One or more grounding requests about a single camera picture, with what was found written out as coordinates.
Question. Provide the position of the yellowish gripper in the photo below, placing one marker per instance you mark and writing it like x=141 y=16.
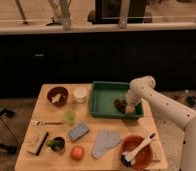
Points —
x=130 y=108

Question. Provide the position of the dark grape bunch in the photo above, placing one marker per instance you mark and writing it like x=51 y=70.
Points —
x=120 y=105

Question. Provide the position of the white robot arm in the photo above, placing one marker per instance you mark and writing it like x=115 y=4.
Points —
x=183 y=116

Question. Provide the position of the white paper cup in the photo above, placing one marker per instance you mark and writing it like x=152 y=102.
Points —
x=80 y=94

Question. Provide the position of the green translucent cup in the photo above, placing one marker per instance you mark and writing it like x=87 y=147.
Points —
x=69 y=117

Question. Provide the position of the green plastic tray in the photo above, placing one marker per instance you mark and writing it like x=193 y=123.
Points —
x=102 y=97

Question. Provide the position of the grey folded cloth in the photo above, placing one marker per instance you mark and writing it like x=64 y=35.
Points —
x=105 y=141

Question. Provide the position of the white black brush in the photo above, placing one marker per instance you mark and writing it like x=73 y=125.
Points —
x=128 y=157

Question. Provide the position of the blue sponge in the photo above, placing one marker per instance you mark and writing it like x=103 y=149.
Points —
x=79 y=131

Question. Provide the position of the orange bowl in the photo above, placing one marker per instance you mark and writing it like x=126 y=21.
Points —
x=143 y=158

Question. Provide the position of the orange fruit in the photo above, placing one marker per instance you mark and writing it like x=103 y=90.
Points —
x=77 y=153

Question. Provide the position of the dark red bowl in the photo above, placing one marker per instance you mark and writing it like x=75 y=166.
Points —
x=58 y=90

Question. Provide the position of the white item in bowl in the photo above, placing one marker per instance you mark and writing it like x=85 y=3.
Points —
x=56 y=98

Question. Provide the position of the green vegetable piece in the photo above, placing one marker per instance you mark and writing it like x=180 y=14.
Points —
x=54 y=144

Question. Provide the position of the metal fork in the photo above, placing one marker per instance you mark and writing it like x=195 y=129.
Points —
x=40 y=123

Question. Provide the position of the white black eraser block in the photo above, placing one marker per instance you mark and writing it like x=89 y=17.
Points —
x=36 y=143

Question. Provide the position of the black chair base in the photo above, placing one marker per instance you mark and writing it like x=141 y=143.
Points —
x=6 y=132

